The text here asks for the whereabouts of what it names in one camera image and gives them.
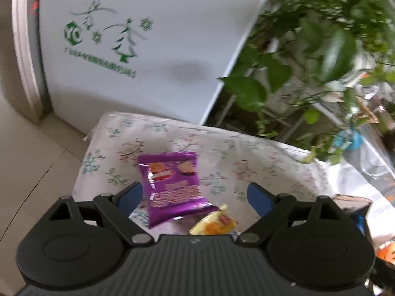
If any green leafy pothos plant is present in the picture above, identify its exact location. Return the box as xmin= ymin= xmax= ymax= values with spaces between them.
xmin=217 ymin=0 xmax=395 ymax=164

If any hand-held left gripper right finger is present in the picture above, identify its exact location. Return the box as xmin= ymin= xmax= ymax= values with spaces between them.
xmin=236 ymin=183 xmax=344 ymax=247

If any white metal plant rack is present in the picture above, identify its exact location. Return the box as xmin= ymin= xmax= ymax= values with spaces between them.
xmin=216 ymin=92 xmax=349 ymax=148

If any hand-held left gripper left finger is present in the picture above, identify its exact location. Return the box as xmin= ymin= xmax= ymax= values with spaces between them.
xmin=48 ymin=181 xmax=154 ymax=247

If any white refrigerator with green print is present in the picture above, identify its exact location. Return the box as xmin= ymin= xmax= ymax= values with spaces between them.
xmin=39 ymin=0 xmax=280 ymax=127

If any blue round object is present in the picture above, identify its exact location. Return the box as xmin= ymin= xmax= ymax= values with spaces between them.
xmin=333 ymin=129 xmax=364 ymax=152

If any cardboard box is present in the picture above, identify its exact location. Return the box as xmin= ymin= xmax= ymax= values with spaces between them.
xmin=334 ymin=194 xmax=375 ymax=238

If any floral tablecloth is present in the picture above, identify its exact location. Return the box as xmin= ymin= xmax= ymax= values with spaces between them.
xmin=72 ymin=112 xmax=337 ymax=238

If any purple snack packet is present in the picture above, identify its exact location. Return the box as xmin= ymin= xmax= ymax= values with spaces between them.
xmin=137 ymin=152 xmax=217 ymax=229

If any cream orange snack packet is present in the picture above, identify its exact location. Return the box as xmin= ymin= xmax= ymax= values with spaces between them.
xmin=188 ymin=203 xmax=239 ymax=236

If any wicker basket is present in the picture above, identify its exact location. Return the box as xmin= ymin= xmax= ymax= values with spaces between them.
xmin=353 ymin=95 xmax=381 ymax=124

